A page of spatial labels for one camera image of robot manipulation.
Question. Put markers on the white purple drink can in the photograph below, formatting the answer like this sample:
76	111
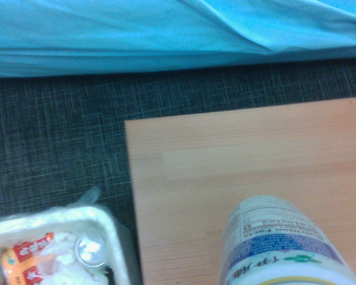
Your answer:
284	246

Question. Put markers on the white trash bin with liner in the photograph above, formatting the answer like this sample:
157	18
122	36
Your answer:
112	237

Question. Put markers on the silver can top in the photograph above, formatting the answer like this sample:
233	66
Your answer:
90	252

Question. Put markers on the light blue sofa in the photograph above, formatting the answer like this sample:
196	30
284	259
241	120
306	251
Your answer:
136	32

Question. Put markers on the crumpled white paper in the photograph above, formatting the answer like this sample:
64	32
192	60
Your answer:
65	267

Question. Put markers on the orange red snack package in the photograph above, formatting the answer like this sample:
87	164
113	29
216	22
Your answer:
20	252

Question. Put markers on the wooden coffee table black frame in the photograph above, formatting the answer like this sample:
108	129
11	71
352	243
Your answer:
240	166

